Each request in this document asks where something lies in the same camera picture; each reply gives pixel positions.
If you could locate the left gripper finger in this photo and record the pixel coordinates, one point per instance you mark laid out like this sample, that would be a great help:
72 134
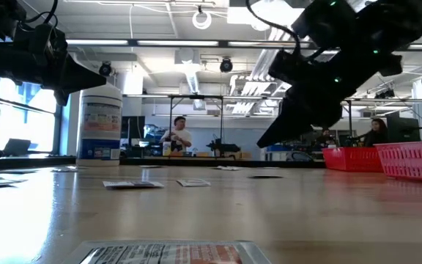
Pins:
79 78
86 68

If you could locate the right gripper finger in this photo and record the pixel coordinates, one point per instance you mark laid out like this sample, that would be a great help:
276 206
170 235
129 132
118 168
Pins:
280 117
291 130

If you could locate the white packet red print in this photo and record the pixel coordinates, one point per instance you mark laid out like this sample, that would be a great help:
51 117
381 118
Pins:
193 182
236 169
167 254
66 169

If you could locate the black idle robot arm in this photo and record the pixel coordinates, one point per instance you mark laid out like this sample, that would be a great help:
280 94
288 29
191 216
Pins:
223 147

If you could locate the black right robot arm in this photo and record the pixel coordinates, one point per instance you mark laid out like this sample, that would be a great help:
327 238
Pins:
390 22

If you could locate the black ceiling spotlight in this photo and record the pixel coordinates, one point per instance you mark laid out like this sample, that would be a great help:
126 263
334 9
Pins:
226 65
105 69

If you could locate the person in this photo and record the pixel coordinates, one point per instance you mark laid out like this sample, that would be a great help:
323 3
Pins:
326 138
178 137
377 133

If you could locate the white wipes canister blue label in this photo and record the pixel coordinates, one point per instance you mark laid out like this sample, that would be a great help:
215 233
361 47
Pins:
99 128

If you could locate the red plastic basket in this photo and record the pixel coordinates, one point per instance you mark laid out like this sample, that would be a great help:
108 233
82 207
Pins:
350 159
416 161

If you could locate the black computer monitor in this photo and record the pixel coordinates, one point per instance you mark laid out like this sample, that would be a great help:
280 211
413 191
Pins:
133 127
403 130

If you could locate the dark open laptop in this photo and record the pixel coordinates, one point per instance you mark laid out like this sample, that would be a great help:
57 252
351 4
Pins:
17 146

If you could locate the yellow white box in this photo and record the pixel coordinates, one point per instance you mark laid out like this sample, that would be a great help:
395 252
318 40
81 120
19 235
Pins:
166 148

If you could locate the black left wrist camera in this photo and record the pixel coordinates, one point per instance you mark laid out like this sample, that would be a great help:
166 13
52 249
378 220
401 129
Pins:
39 38

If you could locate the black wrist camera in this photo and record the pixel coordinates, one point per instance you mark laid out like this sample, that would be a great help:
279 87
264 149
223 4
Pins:
39 38
322 23

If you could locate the black ceiling camera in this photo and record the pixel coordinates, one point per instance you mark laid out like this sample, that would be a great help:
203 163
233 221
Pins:
385 94

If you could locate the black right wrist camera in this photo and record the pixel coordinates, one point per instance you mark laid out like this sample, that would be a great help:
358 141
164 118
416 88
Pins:
322 23

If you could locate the black station frame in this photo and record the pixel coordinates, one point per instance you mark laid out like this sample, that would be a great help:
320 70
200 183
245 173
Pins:
196 97

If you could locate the black aluminium table frame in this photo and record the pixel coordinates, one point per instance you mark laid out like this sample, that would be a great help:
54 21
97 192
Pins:
196 162

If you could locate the white ventilation duct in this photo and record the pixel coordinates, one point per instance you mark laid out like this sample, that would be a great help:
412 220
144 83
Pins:
190 78

